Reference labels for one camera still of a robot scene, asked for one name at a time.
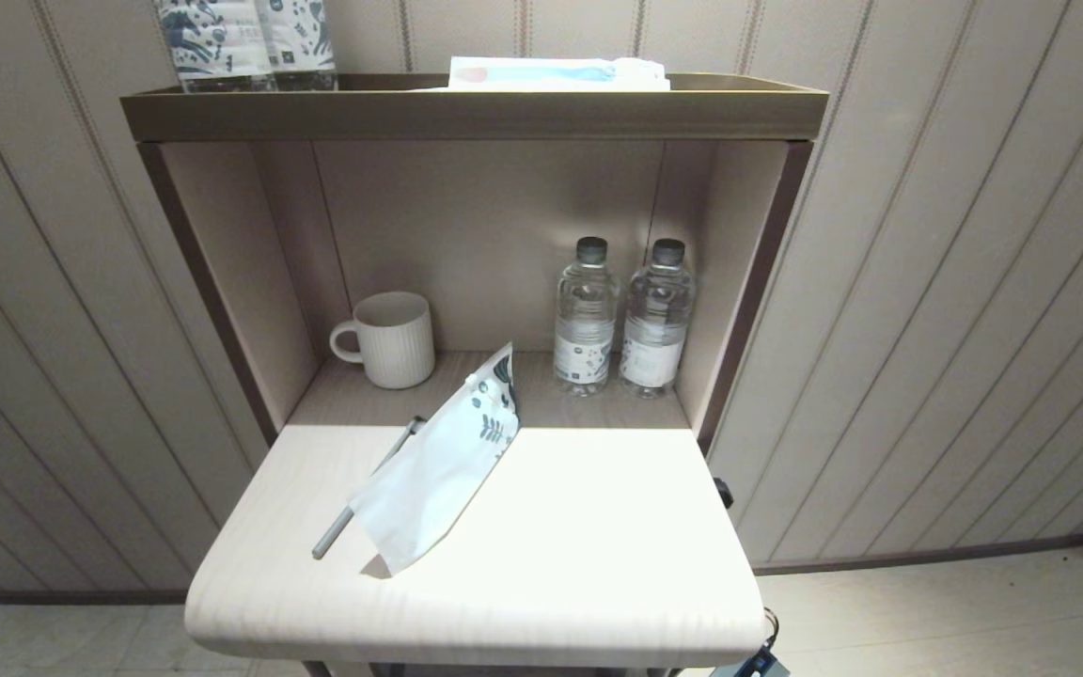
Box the white blue patterned pouch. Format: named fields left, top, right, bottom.
left=154, top=0, right=277, bottom=93
left=255, top=0, right=337, bottom=92

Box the white ribbed mug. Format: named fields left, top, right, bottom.
left=329, top=291, right=436, bottom=390

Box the beige wooden shelf cabinet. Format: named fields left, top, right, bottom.
left=118, top=71, right=829, bottom=677

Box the white floral zip pouch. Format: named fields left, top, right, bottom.
left=348, top=342, right=521, bottom=576

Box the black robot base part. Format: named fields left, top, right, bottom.
left=711, top=609, right=792, bottom=677

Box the white blue tissue pack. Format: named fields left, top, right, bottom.
left=415, top=56, right=672, bottom=92

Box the grey toothbrush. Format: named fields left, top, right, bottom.
left=312, top=417, right=428, bottom=560

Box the clear plastic water bottle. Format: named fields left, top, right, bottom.
left=619, top=238, right=696, bottom=400
left=554, top=237, right=620, bottom=397

